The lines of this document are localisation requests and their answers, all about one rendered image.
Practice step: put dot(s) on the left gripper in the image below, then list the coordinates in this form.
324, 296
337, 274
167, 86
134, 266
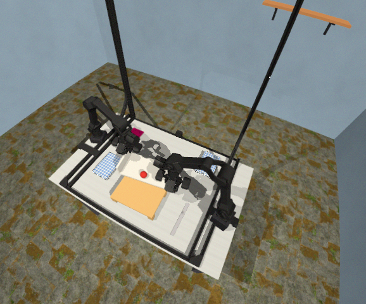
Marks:
185, 183

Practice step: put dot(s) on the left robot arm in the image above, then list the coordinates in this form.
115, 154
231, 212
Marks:
175, 164

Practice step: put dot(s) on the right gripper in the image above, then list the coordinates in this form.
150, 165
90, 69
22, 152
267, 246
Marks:
135, 149

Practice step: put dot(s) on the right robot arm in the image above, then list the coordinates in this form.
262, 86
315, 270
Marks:
117, 121

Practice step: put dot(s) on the tan low wooden shelf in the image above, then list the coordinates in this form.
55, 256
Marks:
139, 196

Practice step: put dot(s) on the white tray with raised ends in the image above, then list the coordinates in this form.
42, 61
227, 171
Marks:
131, 165

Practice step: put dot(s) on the red ball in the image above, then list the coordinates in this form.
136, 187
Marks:
143, 174

